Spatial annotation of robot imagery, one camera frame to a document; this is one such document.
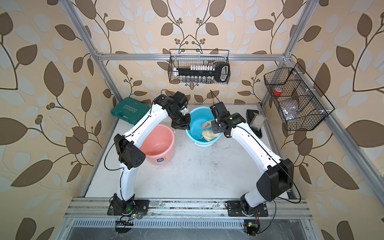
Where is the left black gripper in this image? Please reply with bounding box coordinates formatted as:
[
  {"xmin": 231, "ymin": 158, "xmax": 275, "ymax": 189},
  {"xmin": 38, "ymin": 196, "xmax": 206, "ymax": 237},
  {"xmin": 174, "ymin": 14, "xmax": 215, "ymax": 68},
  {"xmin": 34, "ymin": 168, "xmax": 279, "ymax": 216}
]
[{"xmin": 167, "ymin": 109, "xmax": 191, "ymax": 129}]

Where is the yellow cloth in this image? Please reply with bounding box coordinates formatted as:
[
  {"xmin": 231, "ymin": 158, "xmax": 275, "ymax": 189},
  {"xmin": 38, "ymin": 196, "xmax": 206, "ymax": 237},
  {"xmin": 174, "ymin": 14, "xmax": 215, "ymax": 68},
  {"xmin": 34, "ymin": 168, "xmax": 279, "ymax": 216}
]
[{"xmin": 201, "ymin": 121, "xmax": 220, "ymax": 142}]

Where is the blue plastic bucket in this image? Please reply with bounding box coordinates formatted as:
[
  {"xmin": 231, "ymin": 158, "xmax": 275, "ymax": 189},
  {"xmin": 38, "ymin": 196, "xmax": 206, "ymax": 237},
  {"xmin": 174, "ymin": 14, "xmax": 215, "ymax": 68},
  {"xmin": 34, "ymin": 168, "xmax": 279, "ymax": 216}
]
[{"xmin": 186, "ymin": 107, "xmax": 223, "ymax": 147}]

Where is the pink plastic bucket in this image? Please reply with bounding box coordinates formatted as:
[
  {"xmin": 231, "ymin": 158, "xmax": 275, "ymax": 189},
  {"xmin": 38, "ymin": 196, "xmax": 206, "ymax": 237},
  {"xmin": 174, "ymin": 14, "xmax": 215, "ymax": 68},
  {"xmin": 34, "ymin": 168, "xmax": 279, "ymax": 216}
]
[{"xmin": 140, "ymin": 124, "xmax": 175, "ymax": 166}]

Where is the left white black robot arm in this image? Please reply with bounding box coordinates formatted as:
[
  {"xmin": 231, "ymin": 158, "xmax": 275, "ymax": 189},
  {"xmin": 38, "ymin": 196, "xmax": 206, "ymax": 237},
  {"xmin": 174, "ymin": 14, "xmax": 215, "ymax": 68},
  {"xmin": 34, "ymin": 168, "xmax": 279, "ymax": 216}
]
[{"xmin": 112, "ymin": 92, "xmax": 191, "ymax": 212}]

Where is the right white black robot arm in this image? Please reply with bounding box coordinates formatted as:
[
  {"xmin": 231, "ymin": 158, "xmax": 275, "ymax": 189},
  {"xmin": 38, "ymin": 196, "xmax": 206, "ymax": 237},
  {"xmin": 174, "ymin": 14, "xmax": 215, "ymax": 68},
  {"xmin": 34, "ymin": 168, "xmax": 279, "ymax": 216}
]
[{"xmin": 210, "ymin": 102, "xmax": 294, "ymax": 216}]

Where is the black tray with plastic bag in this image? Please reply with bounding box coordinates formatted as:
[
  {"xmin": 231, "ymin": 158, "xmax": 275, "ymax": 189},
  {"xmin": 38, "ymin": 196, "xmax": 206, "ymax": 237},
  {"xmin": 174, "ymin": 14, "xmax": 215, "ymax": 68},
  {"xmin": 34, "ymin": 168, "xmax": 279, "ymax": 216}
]
[{"xmin": 246, "ymin": 110, "xmax": 265, "ymax": 139}]

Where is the black socket set holder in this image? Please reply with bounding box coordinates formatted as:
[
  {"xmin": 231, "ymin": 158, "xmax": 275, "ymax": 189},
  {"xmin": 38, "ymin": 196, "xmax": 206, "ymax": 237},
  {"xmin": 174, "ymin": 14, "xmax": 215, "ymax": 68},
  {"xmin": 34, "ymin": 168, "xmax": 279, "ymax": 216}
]
[{"xmin": 169, "ymin": 62, "xmax": 231, "ymax": 84}]

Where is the green plastic tool case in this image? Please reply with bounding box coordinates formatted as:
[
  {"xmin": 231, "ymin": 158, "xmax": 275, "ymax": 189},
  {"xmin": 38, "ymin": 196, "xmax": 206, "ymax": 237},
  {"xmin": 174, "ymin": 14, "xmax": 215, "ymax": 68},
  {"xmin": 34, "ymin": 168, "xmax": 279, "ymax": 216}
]
[{"xmin": 111, "ymin": 97, "xmax": 150, "ymax": 125}]

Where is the silver foil bag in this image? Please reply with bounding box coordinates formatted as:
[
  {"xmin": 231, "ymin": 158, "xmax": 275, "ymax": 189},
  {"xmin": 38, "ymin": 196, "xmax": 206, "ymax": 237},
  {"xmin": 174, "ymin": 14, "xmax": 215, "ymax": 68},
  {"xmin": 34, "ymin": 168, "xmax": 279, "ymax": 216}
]
[{"xmin": 281, "ymin": 99, "xmax": 300, "ymax": 121}]

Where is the black wire basket back wall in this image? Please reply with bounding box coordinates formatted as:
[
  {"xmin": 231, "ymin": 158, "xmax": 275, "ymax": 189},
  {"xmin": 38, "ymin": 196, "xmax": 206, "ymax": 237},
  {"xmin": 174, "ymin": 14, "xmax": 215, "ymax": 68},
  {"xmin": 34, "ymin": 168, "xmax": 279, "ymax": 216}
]
[{"xmin": 168, "ymin": 48, "xmax": 231, "ymax": 85}]

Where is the black wire basket wall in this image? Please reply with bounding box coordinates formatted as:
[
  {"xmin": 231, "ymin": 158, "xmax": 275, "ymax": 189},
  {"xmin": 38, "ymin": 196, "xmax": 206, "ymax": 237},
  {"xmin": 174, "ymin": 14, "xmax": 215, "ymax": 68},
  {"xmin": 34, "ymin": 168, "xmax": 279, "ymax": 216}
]
[
  {"xmin": 264, "ymin": 63, "xmax": 335, "ymax": 131},
  {"xmin": 168, "ymin": 48, "xmax": 231, "ymax": 85}
]

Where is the black wire basket right wall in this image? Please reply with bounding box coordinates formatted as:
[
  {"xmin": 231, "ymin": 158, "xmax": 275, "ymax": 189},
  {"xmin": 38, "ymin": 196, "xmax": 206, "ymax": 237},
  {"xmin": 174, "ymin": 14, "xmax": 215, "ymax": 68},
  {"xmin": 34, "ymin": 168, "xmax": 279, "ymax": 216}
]
[{"xmin": 264, "ymin": 63, "xmax": 335, "ymax": 131}]

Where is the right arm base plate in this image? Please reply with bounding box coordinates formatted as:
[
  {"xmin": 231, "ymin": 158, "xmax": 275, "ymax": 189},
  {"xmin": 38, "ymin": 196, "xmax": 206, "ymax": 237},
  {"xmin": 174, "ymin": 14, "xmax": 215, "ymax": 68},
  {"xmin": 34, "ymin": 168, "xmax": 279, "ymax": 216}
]
[{"xmin": 225, "ymin": 201, "xmax": 269, "ymax": 218}]

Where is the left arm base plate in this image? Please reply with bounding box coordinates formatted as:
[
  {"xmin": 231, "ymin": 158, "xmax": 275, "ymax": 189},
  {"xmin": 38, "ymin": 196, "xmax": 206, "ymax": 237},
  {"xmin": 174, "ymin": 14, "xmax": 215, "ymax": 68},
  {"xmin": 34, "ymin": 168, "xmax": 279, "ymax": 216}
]
[{"xmin": 107, "ymin": 200, "xmax": 150, "ymax": 216}]

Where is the aluminium front rail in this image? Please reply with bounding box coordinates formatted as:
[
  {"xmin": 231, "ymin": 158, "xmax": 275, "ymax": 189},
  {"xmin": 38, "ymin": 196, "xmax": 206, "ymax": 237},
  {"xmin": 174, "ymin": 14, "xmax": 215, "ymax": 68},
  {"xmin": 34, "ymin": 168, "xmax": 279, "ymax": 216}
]
[{"xmin": 65, "ymin": 198, "xmax": 313, "ymax": 220}]

